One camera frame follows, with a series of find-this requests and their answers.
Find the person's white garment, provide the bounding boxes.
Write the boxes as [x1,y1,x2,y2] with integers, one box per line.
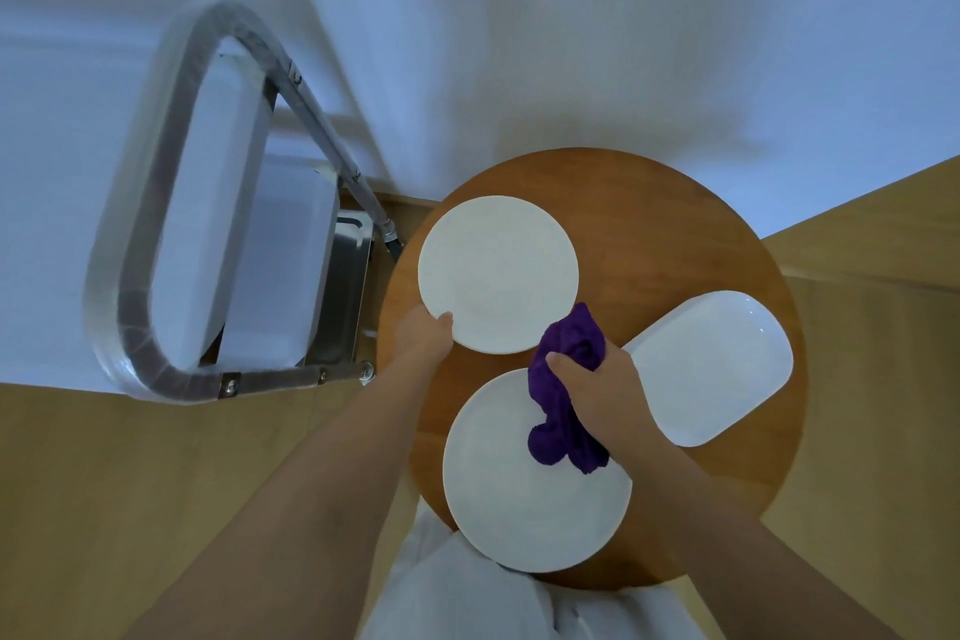
[359,504,710,640]

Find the person's right forearm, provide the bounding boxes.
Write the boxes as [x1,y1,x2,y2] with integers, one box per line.
[607,429,901,640]

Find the white round dinner plate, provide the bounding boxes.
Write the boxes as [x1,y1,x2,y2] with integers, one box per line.
[441,367,634,575]

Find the round wooden side table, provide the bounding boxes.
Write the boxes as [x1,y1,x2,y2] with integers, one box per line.
[377,147,809,592]

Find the person's left hand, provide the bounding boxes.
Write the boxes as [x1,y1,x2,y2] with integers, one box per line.
[393,305,456,372]

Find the purple cleaning cloth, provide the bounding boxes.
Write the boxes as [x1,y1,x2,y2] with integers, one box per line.
[527,301,610,476]

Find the person's right hand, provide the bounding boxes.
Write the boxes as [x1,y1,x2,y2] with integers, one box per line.
[545,339,661,465]

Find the stack of white round plates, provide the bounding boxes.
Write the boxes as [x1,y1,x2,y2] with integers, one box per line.
[417,195,580,356]

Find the person's left forearm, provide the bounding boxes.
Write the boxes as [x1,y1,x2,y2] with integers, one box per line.
[127,354,444,640]

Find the steel three-tier cart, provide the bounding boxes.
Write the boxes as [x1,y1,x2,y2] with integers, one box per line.
[0,0,406,406]

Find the stack of white rectangular plates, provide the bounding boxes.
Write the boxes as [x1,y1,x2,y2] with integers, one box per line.
[622,290,795,449]

